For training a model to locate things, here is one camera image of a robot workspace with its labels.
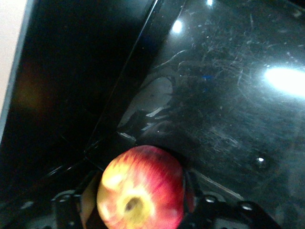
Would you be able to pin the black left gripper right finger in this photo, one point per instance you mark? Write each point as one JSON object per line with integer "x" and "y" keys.
{"x": 214, "y": 214}

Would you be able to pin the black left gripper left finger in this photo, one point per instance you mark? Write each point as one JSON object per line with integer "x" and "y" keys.
{"x": 71, "y": 210}

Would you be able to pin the red yellow striped apple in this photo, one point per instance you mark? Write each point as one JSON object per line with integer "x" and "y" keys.
{"x": 143, "y": 186}

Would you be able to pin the black plastic box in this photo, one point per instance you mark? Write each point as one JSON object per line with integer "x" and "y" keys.
{"x": 214, "y": 95}

